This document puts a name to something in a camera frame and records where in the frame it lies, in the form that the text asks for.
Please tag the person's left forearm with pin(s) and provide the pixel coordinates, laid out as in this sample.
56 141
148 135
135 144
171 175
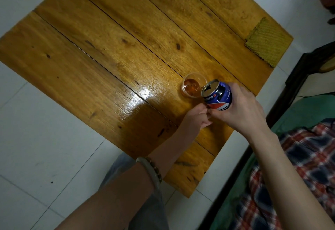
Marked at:
112 201

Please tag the person's left hand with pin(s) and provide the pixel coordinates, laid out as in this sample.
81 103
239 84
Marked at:
195 121

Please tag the plaid blanket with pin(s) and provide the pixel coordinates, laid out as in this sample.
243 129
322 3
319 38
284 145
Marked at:
308 153

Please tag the wooden table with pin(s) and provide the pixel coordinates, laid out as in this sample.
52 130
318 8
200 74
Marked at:
117 54

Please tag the blue Pepsi can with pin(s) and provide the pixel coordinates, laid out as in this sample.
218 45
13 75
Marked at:
219 98

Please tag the yellow cloth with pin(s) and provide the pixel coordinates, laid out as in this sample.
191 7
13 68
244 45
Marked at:
269 42

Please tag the cream sofa with green cover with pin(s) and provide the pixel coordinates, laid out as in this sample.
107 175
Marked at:
306 78

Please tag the green sofa cover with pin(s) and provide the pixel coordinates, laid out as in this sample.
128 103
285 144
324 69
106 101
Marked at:
303 112

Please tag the pale jade bangle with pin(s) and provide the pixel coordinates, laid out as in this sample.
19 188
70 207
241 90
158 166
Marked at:
151 173

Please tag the clear plastic cup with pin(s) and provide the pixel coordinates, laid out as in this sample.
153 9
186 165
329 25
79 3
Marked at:
192 87

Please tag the person's grey trousers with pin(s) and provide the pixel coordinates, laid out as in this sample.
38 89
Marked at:
151 211

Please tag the person's right hand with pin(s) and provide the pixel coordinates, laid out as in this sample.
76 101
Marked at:
243 113

